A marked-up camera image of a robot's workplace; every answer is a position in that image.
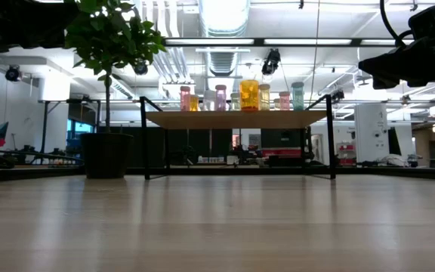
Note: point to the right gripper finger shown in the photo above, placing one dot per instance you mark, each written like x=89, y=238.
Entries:
x=387, y=68

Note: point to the black monitor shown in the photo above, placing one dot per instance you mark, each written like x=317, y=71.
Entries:
x=393, y=140

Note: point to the white rack red bins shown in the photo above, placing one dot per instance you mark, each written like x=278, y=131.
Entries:
x=346, y=153

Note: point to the silver ventilation duct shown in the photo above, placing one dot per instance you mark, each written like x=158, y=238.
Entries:
x=223, y=22

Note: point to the clear tube with pale cap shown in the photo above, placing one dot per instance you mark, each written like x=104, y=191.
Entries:
x=276, y=104

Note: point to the black ceiling-hung camera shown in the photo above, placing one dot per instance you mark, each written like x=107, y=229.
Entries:
x=270, y=60
x=12, y=73
x=338, y=94
x=140, y=68

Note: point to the blue bottle white cap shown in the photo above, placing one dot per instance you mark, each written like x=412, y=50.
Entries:
x=297, y=96

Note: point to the wooden shelf black metal legs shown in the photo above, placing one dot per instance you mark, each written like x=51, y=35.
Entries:
x=240, y=119

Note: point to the green plant in black pot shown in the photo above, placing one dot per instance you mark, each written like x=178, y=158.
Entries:
x=106, y=155

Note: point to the blue lit screen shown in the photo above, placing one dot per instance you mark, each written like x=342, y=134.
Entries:
x=79, y=127

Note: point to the black overhead light bar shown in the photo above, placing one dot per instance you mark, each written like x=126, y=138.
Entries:
x=308, y=41

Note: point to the black table edge rail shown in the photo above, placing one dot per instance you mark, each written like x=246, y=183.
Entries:
x=32, y=174

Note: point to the red toolbox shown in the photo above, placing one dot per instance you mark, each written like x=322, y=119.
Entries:
x=281, y=152

